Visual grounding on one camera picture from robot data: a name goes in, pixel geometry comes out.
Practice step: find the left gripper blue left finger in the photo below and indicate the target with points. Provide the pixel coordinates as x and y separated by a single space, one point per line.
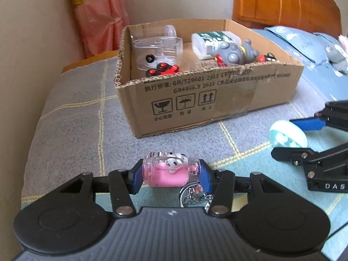
135 177

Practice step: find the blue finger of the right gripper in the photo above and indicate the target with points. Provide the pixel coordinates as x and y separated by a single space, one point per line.
293 155
309 124

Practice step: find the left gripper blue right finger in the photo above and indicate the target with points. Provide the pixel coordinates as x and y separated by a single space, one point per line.
206 177

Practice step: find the mint green round case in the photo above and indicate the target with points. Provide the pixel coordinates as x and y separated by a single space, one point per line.
286 134

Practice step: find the pink keychain toy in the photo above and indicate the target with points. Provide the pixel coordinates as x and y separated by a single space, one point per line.
166 169

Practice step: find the black robot toy red eyes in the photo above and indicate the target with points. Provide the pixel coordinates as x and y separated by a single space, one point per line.
267 57

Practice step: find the red black toy car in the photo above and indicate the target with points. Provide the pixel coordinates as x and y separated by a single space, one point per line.
162 69

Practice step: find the clear plastic container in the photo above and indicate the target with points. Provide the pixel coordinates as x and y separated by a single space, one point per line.
152 51

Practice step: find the golden capsule bottle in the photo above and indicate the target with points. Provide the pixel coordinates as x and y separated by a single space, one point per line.
210 65

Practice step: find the grey plush toy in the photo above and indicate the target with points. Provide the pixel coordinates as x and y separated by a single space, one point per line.
337 58

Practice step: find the grey teal checked blanket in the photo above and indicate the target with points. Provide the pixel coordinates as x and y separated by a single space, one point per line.
83 128

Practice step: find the blue floral pillow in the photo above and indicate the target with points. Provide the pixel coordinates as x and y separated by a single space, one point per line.
309 48

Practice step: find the cardboard box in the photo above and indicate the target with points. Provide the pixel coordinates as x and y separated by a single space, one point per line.
199 95

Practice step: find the grey spotted toy figure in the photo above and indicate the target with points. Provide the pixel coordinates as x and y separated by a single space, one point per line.
230 53

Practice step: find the wooden headboard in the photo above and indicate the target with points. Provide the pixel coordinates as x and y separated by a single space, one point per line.
308 15

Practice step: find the white green pill bottle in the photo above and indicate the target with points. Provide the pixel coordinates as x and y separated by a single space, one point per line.
203 43

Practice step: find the clear plastic tube bottle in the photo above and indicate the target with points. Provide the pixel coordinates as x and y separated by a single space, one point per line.
160 31

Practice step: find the pink orange curtain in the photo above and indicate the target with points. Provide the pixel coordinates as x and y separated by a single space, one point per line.
100 23

